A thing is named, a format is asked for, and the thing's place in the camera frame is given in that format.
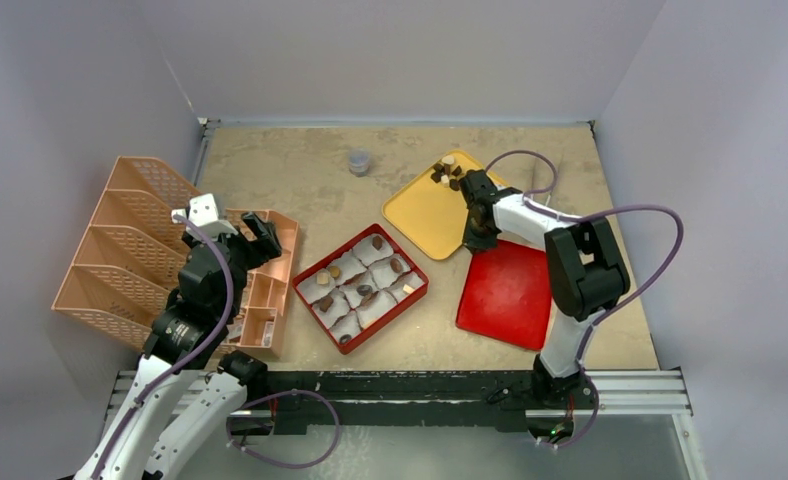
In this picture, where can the pink plastic file rack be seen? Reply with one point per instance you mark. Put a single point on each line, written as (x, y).
(129, 255)

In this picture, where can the red box lid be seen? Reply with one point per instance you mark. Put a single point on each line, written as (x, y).
(506, 296)

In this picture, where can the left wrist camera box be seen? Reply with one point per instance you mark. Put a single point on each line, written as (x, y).
(206, 213)

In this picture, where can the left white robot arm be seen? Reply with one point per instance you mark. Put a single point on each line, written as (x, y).
(184, 336)

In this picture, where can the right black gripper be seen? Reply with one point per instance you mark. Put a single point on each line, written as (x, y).
(471, 183)

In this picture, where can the cream chocolate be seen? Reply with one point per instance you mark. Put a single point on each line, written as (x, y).
(323, 279)

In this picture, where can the small clear plastic jar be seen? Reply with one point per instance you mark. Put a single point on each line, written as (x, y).
(358, 161)

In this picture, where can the black metal base rail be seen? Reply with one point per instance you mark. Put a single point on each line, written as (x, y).
(503, 400)

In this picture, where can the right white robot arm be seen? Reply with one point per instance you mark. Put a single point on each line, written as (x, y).
(586, 271)

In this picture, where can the dark round chocolate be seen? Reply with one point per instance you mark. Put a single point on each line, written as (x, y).
(364, 290)

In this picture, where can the yellow plastic tray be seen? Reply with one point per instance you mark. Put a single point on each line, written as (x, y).
(429, 214)

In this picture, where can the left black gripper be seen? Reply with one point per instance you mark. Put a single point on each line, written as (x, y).
(269, 248)

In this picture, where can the dark chocolate at tray bottom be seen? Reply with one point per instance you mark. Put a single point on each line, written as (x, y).
(396, 265)

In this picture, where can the red compartment chocolate box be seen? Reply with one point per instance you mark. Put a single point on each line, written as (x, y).
(361, 264)

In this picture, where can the metal serving tongs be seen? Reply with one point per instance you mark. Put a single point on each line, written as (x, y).
(543, 181)

